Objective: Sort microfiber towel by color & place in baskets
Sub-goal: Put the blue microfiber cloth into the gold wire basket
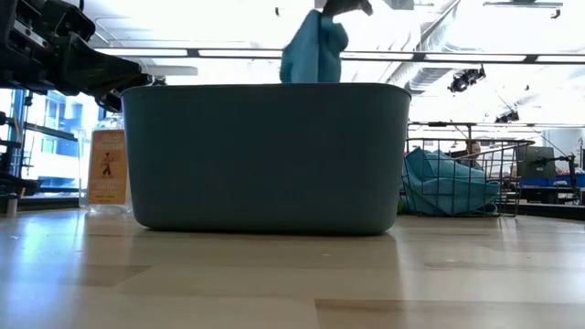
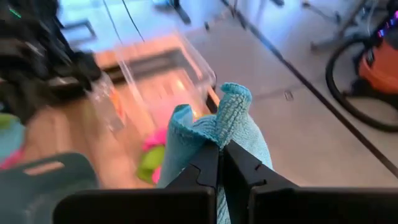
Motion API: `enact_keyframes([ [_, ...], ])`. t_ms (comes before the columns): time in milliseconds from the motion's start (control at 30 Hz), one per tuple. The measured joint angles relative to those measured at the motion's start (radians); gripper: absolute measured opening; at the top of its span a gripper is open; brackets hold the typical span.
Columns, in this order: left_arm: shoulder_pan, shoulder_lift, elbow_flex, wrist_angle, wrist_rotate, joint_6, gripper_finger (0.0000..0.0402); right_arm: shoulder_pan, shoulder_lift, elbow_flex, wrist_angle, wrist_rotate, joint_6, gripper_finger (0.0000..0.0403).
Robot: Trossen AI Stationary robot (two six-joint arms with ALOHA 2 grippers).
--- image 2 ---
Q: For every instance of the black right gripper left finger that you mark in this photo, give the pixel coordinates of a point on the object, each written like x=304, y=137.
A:
x=155, y=208

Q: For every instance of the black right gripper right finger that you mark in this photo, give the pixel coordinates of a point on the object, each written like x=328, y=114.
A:
x=295, y=208

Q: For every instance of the green microfiber towel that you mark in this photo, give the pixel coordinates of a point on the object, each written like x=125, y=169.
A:
x=6, y=120
x=150, y=163

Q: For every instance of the blue microfiber towel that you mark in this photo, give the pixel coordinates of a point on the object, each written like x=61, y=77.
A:
x=11, y=140
x=230, y=112

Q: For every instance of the dark teal plastic basket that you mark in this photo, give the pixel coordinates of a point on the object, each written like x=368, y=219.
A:
x=31, y=199

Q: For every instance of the pink microfiber towel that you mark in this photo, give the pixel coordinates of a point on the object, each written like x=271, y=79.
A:
x=12, y=160
x=154, y=140

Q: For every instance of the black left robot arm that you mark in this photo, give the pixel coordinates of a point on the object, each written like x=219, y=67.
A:
x=31, y=62

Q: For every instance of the spray bottle with orange label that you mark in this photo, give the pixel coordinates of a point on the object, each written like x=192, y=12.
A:
x=109, y=105

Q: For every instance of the clear plastic bin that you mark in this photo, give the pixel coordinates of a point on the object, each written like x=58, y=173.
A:
x=192, y=71

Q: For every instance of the orange vacuum cleaner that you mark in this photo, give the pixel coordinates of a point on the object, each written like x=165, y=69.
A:
x=382, y=68

